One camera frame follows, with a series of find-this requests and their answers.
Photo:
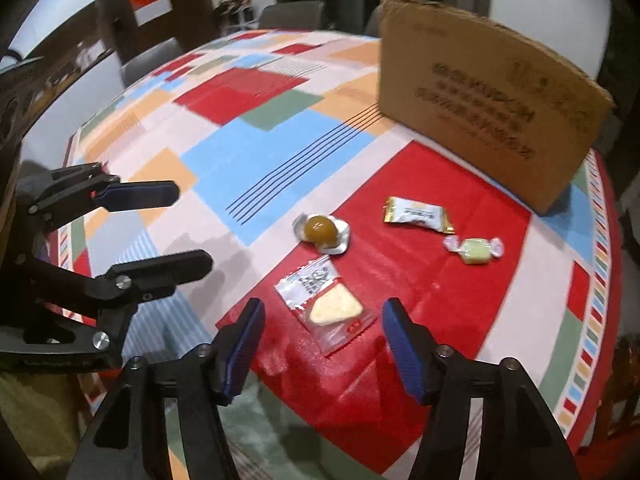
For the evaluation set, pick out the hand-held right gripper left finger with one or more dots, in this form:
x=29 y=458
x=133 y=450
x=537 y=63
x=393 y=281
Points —
x=245 y=345

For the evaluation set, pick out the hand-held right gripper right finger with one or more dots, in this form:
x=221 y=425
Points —
x=402 y=345

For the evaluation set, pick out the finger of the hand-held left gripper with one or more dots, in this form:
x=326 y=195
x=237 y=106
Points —
x=135 y=195
x=160 y=267

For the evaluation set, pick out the clear cheese wedge packet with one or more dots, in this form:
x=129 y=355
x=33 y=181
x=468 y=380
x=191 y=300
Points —
x=325 y=305

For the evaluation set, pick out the brown cardboard box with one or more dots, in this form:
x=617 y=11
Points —
x=475 y=110

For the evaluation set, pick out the colourful checked tablecloth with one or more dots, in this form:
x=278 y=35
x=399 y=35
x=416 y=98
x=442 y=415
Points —
x=235 y=150

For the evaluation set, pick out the green wrapped candy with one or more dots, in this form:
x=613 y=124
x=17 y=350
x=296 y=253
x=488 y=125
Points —
x=475 y=250

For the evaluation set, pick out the small gold candy packet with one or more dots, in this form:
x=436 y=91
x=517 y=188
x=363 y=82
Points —
x=417 y=214

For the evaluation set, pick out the grey dining chair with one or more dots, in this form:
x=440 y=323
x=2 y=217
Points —
x=290 y=14
x=150 y=60
x=372 y=21

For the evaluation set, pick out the amber round jelly cup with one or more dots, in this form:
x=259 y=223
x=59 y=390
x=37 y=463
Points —
x=320 y=230

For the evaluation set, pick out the dark wooden door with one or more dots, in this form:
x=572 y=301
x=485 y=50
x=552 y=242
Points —
x=107 y=5

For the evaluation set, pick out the white shoe rack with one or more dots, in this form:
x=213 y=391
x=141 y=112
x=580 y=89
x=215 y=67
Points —
x=240 y=12

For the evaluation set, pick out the wooden chair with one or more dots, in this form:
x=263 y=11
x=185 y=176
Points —
x=622 y=375

